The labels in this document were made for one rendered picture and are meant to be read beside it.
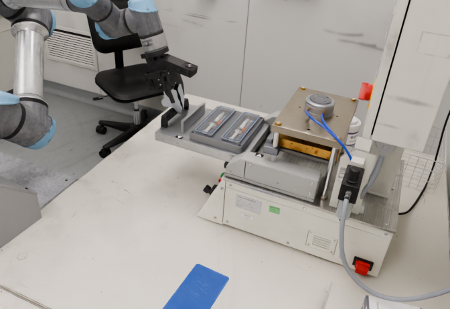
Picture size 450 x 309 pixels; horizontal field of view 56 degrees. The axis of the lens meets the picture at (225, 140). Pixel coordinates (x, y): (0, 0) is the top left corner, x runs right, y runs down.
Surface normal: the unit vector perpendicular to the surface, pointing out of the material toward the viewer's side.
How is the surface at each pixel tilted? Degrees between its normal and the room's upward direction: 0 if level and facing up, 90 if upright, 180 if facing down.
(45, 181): 0
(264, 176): 90
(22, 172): 0
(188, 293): 0
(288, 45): 90
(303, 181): 90
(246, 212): 90
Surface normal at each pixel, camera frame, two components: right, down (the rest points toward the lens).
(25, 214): 0.89, 0.28
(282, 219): -0.40, 0.46
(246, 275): 0.06, -0.85
